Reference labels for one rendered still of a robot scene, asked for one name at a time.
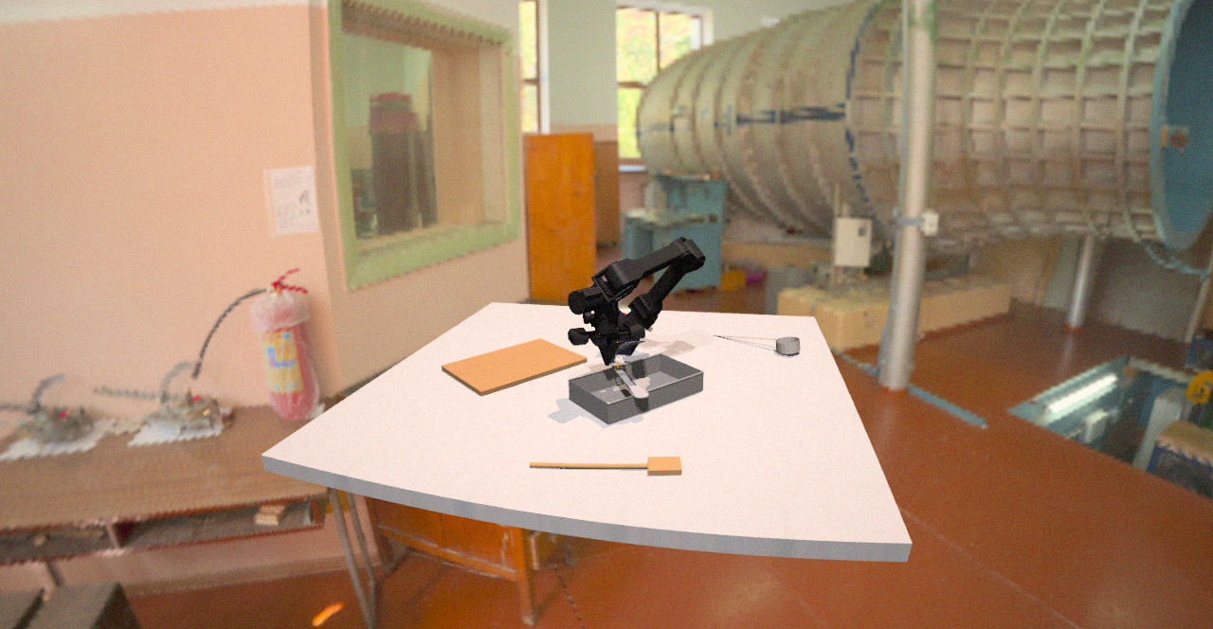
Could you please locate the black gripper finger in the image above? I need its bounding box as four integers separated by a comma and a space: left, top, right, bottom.
590, 339, 608, 365
607, 337, 623, 365

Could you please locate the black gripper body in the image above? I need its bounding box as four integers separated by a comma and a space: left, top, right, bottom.
568, 308, 645, 345

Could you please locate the orange flat paddle with long thin handle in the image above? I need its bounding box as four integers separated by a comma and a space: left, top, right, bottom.
530, 457, 682, 476

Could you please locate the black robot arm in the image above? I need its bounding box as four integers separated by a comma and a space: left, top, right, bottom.
568, 236, 706, 330

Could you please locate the grey saucepan with long thin handle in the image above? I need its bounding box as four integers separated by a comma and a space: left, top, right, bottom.
713, 334, 801, 354

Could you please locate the light wooden board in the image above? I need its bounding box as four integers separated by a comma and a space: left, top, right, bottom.
442, 339, 588, 396

